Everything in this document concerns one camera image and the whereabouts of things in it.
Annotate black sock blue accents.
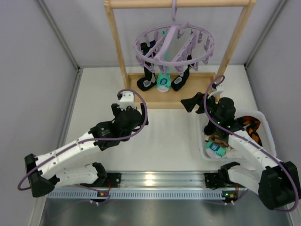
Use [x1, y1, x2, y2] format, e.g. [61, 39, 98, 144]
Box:
[171, 65, 191, 91]

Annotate red yellow argyle sock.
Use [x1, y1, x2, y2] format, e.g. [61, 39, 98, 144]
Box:
[237, 116, 262, 146]

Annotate mint green white sock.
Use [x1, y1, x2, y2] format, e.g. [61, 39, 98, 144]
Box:
[156, 66, 171, 93]

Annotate black sock grey patch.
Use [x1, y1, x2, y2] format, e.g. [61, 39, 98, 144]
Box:
[137, 40, 157, 91]

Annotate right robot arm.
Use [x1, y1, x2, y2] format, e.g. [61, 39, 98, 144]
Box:
[180, 92, 301, 210]

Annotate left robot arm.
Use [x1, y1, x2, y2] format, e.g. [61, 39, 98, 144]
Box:
[24, 103, 148, 198]

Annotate wooden hanger rack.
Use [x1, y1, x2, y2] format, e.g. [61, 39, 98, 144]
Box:
[104, 0, 256, 109]

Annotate purple round clip hanger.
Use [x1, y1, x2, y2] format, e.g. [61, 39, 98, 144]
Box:
[134, 0, 215, 76]

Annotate brown striped sock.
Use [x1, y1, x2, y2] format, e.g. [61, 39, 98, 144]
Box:
[205, 133, 229, 148]

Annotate mint white sock in basket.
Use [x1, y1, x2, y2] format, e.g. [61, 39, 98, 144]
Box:
[205, 141, 227, 158]

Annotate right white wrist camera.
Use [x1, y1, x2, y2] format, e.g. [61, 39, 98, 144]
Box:
[208, 83, 224, 98]

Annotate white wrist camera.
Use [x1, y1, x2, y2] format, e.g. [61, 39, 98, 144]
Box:
[208, 83, 224, 98]
[117, 91, 136, 111]

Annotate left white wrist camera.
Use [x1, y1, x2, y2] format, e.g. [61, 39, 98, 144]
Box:
[117, 91, 136, 111]

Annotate aluminium mounting rail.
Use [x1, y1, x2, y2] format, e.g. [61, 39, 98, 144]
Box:
[46, 171, 246, 201]

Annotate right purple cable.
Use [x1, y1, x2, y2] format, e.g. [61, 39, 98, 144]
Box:
[203, 75, 301, 212]

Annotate purple cable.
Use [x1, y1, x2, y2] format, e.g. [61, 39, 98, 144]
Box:
[16, 88, 149, 203]
[203, 75, 301, 212]

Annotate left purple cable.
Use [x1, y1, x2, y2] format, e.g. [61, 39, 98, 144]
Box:
[16, 88, 149, 203]

